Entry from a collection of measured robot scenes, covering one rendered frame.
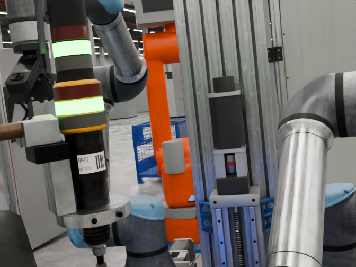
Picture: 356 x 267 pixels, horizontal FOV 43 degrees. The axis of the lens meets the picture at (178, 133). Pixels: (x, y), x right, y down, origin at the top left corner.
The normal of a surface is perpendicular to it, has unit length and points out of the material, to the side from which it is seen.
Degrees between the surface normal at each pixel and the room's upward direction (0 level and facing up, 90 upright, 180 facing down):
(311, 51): 90
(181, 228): 90
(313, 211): 57
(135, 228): 90
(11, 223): 40
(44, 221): 90
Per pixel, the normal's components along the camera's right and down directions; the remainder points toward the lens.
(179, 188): 0.08, 0.10
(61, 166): 0.50, 0.04
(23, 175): 0.91, -0.06
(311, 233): 0.41, -0.52
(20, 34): -0.19, 0.13
